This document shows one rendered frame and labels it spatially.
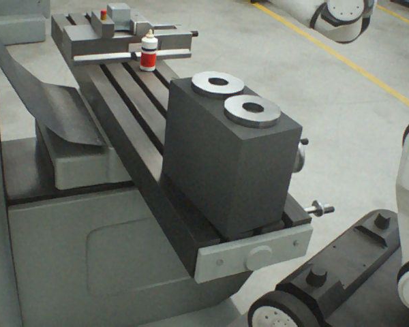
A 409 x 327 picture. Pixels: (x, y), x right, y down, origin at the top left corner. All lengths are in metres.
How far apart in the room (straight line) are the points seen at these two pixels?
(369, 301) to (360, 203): 1.44
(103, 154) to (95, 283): 0.41
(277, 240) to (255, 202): 0.09
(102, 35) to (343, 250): 0.86
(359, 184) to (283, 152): 2.12
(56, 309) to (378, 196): 1.88
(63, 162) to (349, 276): 0.76
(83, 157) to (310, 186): 1.74
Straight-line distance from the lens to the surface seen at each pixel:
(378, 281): 1.49
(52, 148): 1.31
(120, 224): 1.42
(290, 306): 1.29
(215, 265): 0.91
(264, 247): 0.93
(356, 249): 1.53
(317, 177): 2.92
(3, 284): 1.38
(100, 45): 1.48
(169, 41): 1.54
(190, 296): 1.71
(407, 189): 1.20
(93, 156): 1.28
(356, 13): 1.18
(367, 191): 2.93
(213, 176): 0.88
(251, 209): 0.89
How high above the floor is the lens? 1.51
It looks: 32 degrees down
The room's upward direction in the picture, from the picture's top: 8 degrees clockwise
